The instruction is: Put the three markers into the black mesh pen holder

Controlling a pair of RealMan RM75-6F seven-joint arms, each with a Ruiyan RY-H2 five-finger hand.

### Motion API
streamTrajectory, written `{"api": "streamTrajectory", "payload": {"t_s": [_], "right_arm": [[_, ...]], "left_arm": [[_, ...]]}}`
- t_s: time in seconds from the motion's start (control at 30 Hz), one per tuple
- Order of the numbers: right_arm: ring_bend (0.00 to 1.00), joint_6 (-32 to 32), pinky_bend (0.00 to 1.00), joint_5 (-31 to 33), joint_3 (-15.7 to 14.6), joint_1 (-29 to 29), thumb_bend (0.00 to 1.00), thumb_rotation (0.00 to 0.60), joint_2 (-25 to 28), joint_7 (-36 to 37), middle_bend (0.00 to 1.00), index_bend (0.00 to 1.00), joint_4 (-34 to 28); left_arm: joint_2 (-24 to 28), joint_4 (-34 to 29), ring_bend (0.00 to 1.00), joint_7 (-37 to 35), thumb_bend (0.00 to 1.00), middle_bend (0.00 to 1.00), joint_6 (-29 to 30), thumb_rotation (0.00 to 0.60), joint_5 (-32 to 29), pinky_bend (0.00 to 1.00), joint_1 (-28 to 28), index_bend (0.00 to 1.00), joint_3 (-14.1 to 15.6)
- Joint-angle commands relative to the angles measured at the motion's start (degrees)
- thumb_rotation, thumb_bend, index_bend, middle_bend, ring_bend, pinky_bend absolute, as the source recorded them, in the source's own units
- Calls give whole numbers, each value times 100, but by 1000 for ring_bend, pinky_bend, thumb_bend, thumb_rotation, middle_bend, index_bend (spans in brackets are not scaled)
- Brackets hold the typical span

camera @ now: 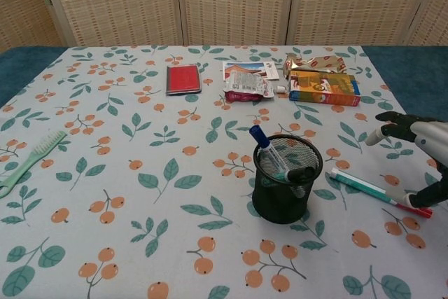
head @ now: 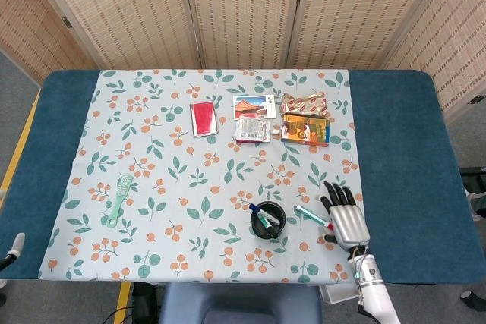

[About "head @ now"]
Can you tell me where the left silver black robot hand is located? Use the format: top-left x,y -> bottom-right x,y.
0,231 -> 27,272

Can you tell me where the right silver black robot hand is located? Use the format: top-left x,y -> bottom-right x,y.
317,181 -> 371,251

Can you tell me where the red capped marker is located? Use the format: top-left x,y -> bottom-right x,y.
295,204 -> 335,231

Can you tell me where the green black-capped marker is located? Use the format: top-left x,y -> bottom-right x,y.
257,212 -> 279,240

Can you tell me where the blue capped marker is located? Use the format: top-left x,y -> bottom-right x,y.
249,203 -> 281,226

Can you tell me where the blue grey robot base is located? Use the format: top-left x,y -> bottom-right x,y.
158,282 -> 323,324

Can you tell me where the black round cup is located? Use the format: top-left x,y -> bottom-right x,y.
251,202 -> 286,241

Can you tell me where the white plastic box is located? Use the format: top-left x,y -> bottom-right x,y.
318,283 -> 361,305

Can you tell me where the orange blue cardboard box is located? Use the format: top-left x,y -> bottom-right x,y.
280,112 -> 331,148

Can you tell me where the light green hairbrush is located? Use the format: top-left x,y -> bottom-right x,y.
101,174 -> 135,229

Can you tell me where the crumpled gold red wrapper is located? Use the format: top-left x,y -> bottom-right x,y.
279,91 -> 328,117

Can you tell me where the white sneaker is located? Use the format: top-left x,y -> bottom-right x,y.
465,187 -> 486,222

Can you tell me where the black stand base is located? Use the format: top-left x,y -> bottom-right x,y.
459,166 -> 486,188

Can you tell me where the silver red snack pouch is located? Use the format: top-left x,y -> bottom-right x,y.
232,116 -> 273,146

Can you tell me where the black round stand foot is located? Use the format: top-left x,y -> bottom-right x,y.
460,289 -> 480,310

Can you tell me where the temple photo postcard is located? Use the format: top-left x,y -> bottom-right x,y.
232,95 -> 277,120

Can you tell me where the floral leaf berry tablecloth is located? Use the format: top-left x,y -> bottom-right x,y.
37,68 -> 373,285

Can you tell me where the red card wallet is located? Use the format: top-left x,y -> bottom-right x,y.
189,99 -> 220,137

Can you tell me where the bamboo folding screen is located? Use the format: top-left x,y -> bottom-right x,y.
0,0 -> 486,120

